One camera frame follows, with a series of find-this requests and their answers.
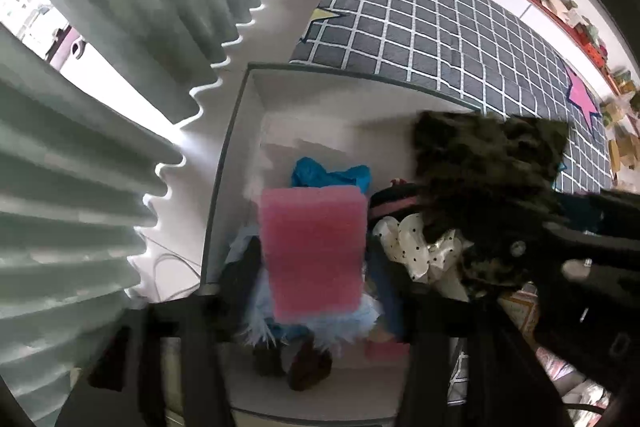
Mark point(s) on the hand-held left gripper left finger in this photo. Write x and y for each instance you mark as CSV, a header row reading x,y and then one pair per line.
x,y
240,282

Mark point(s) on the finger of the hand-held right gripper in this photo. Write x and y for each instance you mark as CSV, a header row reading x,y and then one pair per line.
x,y
550,252
582,209

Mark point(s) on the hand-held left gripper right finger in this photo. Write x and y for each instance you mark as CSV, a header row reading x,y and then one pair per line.
x,y
387,297

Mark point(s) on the white polka dot scrunchie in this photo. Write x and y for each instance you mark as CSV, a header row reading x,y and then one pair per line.
x,y
405,242

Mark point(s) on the light blue fluffy scrunchie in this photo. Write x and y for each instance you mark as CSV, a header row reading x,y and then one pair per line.
x,y
325,332

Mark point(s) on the pink cloth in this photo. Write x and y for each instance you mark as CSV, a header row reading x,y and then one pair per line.
x,y
312,252

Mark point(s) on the red pink striped sock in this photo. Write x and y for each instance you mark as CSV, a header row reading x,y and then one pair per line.
x,y
395,204

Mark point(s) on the purple brown sock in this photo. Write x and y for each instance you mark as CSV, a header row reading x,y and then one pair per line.
x,y
305,367

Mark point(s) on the dark camouflage garment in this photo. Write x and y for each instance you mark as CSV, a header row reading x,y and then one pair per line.
x,y
475,167

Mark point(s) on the blue cloth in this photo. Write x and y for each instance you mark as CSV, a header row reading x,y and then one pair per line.
x,y
325,174

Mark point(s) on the grey-green storage box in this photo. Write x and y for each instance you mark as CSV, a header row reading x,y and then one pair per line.
x,y
310,117

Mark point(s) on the white floral tissue box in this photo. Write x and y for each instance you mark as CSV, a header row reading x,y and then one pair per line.
x,y
565,372

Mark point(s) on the red cardboard box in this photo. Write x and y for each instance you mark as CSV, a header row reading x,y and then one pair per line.
x,y
522,312

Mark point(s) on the grey-green pleated curtain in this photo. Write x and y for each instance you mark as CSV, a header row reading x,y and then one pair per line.
x,y
100,182

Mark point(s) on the shelf with small items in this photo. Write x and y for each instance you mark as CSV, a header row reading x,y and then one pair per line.
x,y
580,27

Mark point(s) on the grey checked star blanket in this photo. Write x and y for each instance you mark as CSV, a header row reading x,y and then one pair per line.
x,y
425,32

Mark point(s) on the window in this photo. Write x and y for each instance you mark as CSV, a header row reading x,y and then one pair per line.
x,y
30,2

